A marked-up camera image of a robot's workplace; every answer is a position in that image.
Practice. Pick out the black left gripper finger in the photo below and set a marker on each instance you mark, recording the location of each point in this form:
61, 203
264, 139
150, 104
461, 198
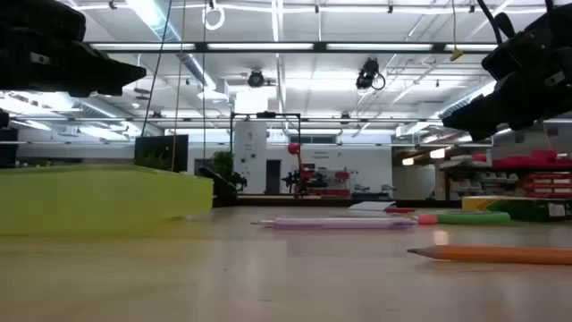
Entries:
107, 76

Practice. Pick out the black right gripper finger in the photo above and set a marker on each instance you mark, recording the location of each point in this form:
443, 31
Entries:
478, 121

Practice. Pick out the crayon box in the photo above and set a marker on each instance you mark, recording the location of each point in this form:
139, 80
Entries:
514, 208

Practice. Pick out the orange wooden pencil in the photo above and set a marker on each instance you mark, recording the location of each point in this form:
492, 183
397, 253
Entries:
500, 255

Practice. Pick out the pale sticky note pad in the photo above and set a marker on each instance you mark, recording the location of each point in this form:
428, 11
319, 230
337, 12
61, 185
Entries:
371, 206

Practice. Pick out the purple pen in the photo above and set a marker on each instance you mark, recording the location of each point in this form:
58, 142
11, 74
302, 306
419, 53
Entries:
339, 223

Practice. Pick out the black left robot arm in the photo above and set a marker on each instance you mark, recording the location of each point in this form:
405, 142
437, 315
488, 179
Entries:
6, 147

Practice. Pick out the shelving with red bins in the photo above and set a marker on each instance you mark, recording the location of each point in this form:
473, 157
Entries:
505, 179

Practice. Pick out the yellow hanging tag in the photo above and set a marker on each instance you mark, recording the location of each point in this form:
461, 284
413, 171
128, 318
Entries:
456, 54

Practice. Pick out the small green artificial plant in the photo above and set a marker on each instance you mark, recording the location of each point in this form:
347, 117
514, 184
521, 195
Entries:
154, 161

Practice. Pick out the black monitor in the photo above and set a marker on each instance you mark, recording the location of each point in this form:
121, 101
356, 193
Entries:
179, 147

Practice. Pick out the yellow-green translucent pencil case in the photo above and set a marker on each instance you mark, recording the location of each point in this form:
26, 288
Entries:
98, 201

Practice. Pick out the potted green room plant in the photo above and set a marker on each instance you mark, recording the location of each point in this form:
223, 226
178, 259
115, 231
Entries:
222, 163

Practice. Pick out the round black ceiling fixture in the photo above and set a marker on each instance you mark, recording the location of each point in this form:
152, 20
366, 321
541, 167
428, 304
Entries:
256, 78

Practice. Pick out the black stapler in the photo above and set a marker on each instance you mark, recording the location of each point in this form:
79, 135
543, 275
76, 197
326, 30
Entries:
221, 188

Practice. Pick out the red robot in room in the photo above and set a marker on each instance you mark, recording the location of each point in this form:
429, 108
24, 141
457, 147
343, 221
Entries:
304, 176

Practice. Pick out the long ceiling light bar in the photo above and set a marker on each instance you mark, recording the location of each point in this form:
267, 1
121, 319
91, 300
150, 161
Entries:
295, 46

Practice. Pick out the black hanging camera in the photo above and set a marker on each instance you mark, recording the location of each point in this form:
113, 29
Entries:
368, 73

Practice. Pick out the black gantry frame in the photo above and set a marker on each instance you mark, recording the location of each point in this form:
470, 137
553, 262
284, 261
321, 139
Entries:
266, 115

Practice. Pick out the black aluminium table frame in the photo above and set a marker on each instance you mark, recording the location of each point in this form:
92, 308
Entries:
290, 201

